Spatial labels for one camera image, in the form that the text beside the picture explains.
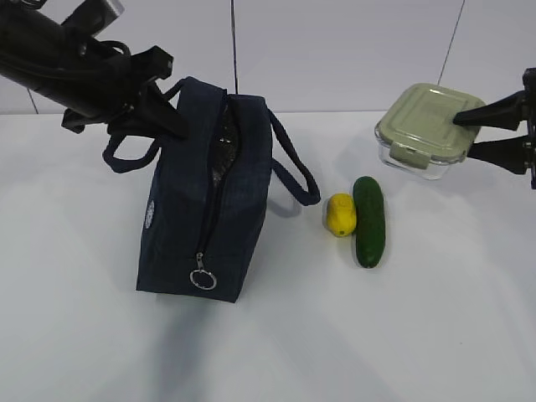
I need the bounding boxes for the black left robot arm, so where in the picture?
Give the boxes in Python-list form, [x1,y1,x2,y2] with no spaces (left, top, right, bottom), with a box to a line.
[1,1,188,138]

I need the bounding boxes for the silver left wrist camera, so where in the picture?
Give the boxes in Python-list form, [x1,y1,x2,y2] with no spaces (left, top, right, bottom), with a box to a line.
[61,0,125,36]

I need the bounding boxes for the glass container with green lid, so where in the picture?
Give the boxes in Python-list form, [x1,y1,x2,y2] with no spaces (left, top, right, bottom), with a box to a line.
[374,83,485,180]

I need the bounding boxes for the yellow lemon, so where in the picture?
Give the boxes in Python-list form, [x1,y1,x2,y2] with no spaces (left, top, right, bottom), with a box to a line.
[326,193,357,237]

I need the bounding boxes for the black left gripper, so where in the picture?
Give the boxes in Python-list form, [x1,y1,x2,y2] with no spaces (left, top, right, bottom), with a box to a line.
[61,44,189,139]

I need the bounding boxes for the black vertical wall cable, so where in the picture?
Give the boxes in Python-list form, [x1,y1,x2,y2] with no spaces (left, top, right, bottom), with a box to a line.
[229,0,240,95]

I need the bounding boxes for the navy blue lunch bag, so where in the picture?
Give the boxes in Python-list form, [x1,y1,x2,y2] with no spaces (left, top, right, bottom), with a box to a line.
[103,77,321,302]

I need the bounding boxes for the green cucumber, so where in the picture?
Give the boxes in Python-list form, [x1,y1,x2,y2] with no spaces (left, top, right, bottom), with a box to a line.
[353,176,386,269]

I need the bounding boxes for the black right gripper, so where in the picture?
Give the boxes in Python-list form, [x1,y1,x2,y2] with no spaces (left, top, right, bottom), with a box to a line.
[453,67,535,188]

